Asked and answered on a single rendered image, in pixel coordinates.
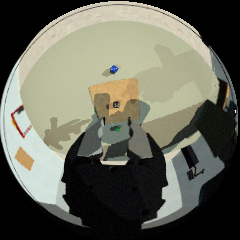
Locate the blue die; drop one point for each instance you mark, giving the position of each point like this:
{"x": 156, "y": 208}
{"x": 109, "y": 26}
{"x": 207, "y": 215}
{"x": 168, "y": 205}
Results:
{"x": 114, "y": 68}

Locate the tan flat mat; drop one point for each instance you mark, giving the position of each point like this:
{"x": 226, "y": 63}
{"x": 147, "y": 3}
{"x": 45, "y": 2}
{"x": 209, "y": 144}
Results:
{"x": 125, "y": 91}

